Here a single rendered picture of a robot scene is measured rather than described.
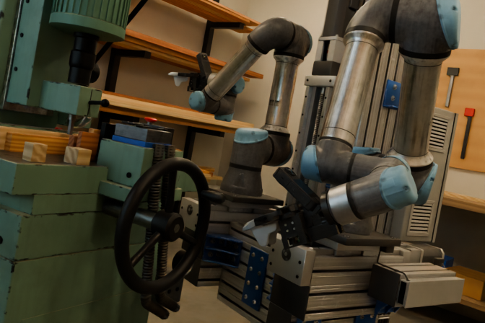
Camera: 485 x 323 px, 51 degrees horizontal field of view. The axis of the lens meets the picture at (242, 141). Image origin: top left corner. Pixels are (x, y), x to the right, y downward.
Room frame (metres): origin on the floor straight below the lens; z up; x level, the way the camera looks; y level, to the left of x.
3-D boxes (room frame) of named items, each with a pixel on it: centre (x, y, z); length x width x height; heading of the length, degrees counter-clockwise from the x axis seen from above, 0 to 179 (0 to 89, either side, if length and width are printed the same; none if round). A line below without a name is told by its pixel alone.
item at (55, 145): (1.34, 0.34, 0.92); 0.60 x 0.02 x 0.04; 149
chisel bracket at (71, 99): (1.23, 0.43, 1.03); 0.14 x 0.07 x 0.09; 59
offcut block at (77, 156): (1.08, 0.34, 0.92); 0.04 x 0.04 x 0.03; 63
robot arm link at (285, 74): (1.90, -0.11, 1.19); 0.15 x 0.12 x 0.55; 141
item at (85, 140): (1.24, 0.30, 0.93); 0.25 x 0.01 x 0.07; 149
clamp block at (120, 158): (1.17, 0.22, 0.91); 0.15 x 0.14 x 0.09; 149
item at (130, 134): (1.17, 0.22, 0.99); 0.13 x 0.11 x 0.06; 149
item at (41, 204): (1.19, 0.36, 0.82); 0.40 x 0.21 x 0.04; 149
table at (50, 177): (1.21, 0.30, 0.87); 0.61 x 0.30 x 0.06; 149
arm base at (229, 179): (1.79, -0.03, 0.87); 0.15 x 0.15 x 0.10
